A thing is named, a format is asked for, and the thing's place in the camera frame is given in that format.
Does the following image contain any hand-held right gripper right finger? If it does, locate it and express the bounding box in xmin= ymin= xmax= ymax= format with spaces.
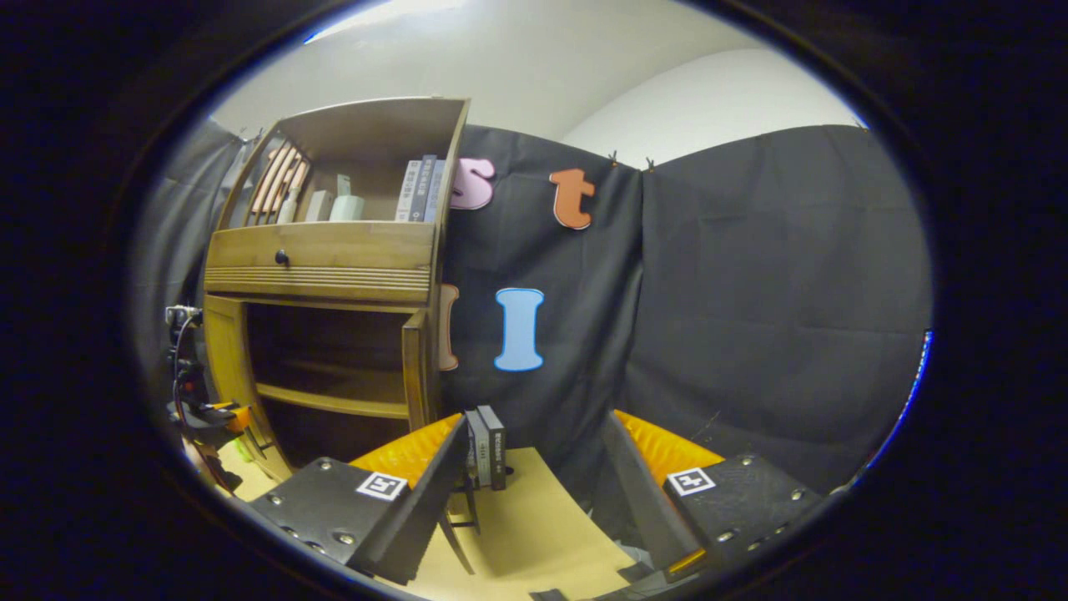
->
xmin=602 ymin=409 xmax=835 ymax=583

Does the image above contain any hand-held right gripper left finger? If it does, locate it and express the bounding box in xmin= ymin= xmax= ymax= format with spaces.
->
xmin=248 ymin=413 xmax=470 ymax=587

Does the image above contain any wooden double-door shoe cabinet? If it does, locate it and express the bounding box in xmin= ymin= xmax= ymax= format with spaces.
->
xmin=200 ymin=96 xmax=471 ymax=485

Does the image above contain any grey cover book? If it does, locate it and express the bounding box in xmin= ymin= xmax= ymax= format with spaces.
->
xmin=464 ymin=409 xmax=493 ymax=489

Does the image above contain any black spine book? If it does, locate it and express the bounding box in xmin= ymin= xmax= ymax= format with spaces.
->
xmin=477 ymin=405 xmax=508 ymax=492

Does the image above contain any wooden inner shelf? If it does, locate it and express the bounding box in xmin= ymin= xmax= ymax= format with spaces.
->
xmin=254 ymin=359 xmax=411 ymax=420

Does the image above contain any white book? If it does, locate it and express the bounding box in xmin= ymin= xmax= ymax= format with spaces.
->
xmin=395 ymin=160 xmax=421 ymax=223

